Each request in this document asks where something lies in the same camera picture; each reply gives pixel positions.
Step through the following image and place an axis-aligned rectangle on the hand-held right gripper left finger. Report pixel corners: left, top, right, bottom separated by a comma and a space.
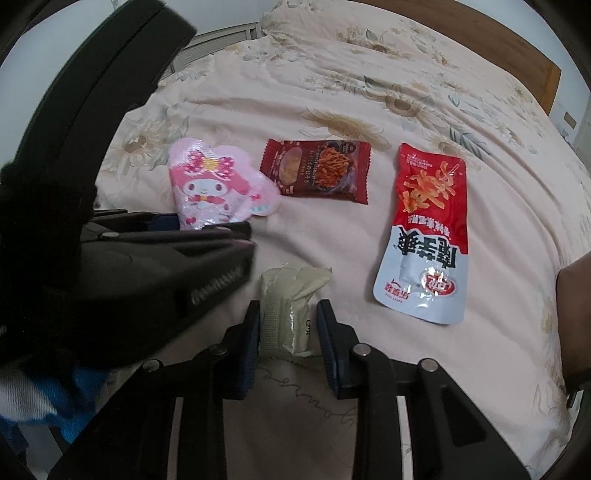
46, 300, 262, 480

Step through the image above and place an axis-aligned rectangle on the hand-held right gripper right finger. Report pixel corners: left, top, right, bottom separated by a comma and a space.
315, 299, 532, 480

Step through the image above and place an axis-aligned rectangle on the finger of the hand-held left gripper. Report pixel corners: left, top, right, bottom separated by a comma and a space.
78, 222, 257, 324
92, 210, 182, 232

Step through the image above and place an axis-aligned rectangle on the pink cartoon snack packet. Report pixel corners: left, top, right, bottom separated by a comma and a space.
168, 137, 281, 232

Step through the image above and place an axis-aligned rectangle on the olive green small packet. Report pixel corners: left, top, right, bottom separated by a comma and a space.
257, 263, 333, 357

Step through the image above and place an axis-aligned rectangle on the red and white snack packet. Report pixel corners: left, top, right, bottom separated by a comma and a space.
372, 142, 471, 326

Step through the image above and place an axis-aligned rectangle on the dark red snack packet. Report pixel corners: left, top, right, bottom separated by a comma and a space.
259, 138, 372, 205

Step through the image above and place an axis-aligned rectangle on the white louvered panel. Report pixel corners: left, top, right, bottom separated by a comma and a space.
157, 23, 264, 88

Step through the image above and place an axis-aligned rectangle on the wooden bed headboard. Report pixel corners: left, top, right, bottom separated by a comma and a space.
323, 0, 561, 116

